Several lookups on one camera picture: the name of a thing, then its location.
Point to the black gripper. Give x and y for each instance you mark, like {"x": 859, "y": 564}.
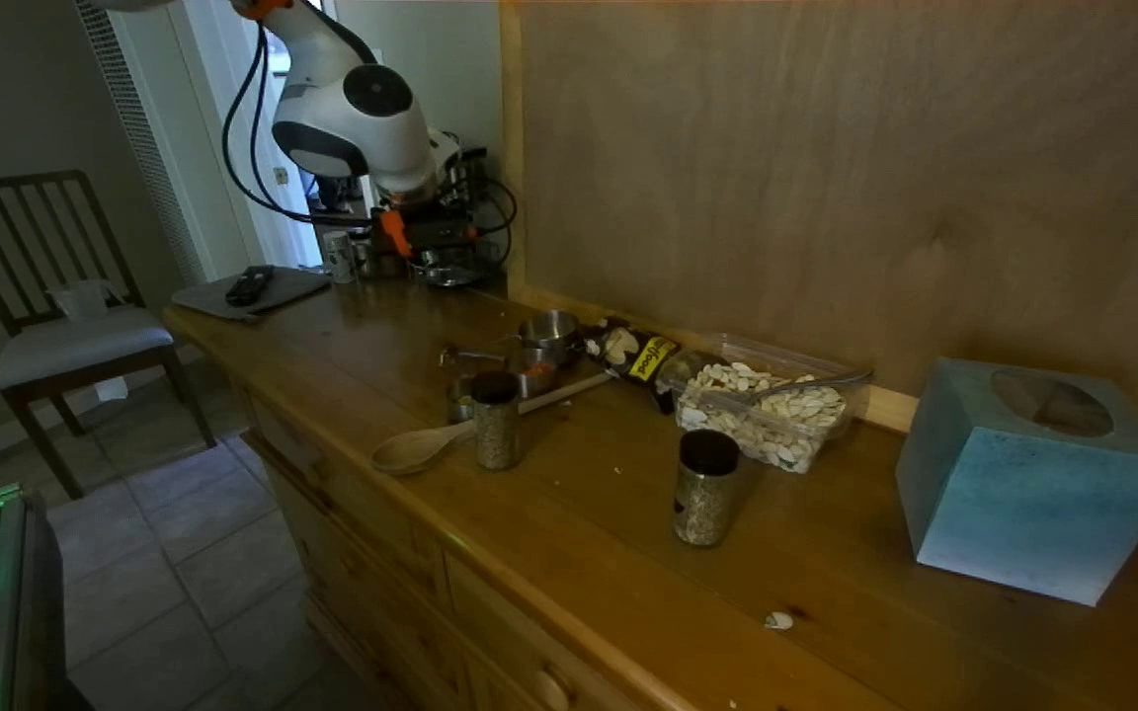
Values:
{"x": 422, "y": 231}

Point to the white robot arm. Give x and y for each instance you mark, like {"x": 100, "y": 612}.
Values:
{"x": 356, "y": 121}

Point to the grey cloth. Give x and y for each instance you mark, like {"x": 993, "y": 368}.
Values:
{"x": 297, "y": 295}

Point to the black remote control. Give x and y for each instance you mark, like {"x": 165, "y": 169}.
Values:
{"x": 252, "y": 286}

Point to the metal measuring cup red contents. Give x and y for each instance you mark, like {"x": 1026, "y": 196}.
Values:
{"x": 540, "y": 377}

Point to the metal cup with utensils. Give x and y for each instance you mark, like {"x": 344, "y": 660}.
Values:
{"x": 494, "y": 423}

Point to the wooden spoon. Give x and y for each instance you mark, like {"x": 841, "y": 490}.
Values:
{"x": 418, "y": 444}

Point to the clear bag white pieces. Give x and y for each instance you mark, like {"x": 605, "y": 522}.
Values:
{"x": 613, "y": 347}

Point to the yellow black packet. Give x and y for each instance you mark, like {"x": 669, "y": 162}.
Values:
{"x": 652, "y": 357}

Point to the wooden dresser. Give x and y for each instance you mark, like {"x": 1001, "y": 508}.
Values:
{"x": 463, "y": 527}

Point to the white crumpled paper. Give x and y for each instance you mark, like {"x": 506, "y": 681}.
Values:
{"x": 82, "y": 300}

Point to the dark wooden chair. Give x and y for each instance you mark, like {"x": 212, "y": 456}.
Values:
{"x": 68, "y": 349}

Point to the metal cup right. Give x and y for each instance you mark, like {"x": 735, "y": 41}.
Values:
{"x": 709, "y": 497}

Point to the plywood board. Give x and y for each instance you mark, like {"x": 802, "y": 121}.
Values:
{"x": 859, "y": 199}

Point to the small white crumb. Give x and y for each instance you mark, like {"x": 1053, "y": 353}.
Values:
{"x": 779, "y": 623}

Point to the blue cube box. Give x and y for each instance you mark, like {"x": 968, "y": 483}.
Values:
{"x": 1028, "y": 498}

